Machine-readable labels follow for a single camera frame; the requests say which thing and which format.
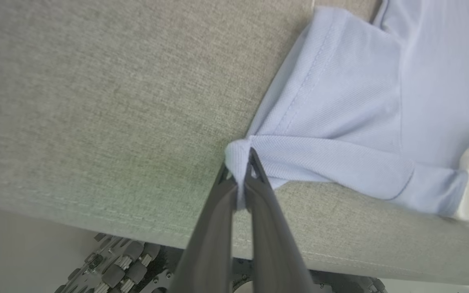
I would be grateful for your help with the black robot base with rollers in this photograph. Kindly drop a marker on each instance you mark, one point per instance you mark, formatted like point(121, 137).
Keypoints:
point(116, 272)

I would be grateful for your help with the light blue shirt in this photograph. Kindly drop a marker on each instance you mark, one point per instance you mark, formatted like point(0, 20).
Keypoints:
point(360, 101)

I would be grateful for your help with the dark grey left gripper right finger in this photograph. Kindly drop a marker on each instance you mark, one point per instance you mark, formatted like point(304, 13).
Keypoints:
point(271, 252)

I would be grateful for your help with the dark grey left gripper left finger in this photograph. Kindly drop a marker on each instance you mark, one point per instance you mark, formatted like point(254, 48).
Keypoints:
point(210, 252)

